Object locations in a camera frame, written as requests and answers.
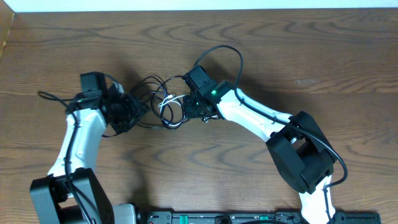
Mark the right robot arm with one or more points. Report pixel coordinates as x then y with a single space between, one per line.
299 149

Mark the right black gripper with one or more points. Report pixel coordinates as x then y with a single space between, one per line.
189 112

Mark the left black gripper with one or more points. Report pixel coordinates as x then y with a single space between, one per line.
135 109

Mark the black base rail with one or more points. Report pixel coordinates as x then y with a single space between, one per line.
162 217

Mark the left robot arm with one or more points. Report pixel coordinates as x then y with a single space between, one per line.
71 193

